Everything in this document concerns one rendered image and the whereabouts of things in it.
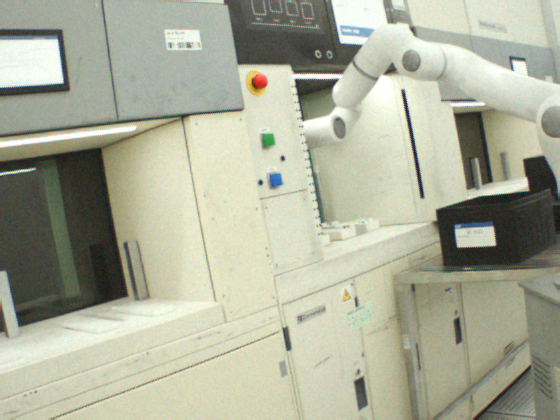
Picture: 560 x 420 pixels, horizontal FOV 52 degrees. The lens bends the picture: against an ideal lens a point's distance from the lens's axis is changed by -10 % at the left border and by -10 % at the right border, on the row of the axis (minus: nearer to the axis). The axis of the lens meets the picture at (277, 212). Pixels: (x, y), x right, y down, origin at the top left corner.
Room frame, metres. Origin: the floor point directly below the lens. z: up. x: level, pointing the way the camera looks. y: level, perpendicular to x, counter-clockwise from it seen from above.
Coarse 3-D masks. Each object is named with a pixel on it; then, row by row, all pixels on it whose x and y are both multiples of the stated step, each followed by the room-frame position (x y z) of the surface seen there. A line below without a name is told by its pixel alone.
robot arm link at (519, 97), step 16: (448, 48) 1.46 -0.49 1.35; (448, 64) 1.44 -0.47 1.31; (464, 64) 1.44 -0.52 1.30; (480, 64) 1.37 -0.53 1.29; (448, 80) 1.49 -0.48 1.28; (464, 80) 1.41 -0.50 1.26; (480, 80) 1.35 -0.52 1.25; (496, 80) 1.33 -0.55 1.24; (512, 80) 1.31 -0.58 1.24; (528, 80) 1.31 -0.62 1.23; (480, 96) 1.37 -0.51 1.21; (496, 96) 1.33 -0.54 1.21; (512, 96) 1.31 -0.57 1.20; (528, 96) 1.30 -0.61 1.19; (544, 96) 1.30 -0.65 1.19; (512, 112) 1.33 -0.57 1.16; (528, 112) 1.32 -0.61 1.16
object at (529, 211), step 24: (528, 192) 1.81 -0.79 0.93; (456, 216) 1.73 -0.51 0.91; (480, 216) 1.66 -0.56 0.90; (504, 216) 1.60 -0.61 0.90; (528, 216) 1.64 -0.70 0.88; (552, 216) 1.74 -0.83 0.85; (456, 240) 1.74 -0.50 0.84; (480, 240) 1.67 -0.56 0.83; (504, 240) 1.61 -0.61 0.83; (528, 240) 1.63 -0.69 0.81; (552, 240) 1.73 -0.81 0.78; (456, 264) 1.75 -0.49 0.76; (480, 264) 1.68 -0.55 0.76
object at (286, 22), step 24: (264, 0) 1.61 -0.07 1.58; (288, 0) 1.67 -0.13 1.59; (312, 0) 1.74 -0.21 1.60; (264, 24) 1.59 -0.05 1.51; (288, 24) 1.66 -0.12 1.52; (312, 24) 1.73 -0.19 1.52; (336, 24) 1.81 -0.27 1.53; (408, 24) 2.10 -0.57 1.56; (312, 192) 1.64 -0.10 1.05; (360, 312) 1.72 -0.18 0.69; (456, 312) 2.09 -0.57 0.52
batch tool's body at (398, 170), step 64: (320, 0) 1.77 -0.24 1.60; (384, 0) 2.01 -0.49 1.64; (256, 64) 1.56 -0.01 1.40; (320, 64) 1.74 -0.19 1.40; (256, 128) 1.54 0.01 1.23; (384, 128) 2.14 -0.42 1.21; (320, 192) 2.35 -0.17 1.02; (384, 192) 2.17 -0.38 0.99; (448, 192) 2.04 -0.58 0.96; (320, 256) 1.64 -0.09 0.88; (384, 256) 1.83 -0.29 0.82; (320, 320) 1.60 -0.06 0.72; (384, 320) 1.79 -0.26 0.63; (448, 320) 2.05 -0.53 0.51; (320, 384) 1.57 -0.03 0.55; (384, 384) 1.76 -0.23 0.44; (448, 384) 2.02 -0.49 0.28
